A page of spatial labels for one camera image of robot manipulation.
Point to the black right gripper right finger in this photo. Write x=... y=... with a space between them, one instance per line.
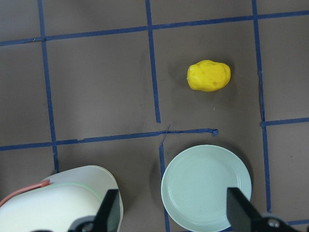
x=241 y=214

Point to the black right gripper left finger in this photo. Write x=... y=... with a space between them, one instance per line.
x=107 y=218

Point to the white rice cooker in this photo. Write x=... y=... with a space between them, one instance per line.
x=70 y=195

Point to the green plate near right arm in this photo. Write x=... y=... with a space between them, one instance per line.
x=194 y=187

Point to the yellow toy potato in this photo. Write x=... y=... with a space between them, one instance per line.
x=208 y=76

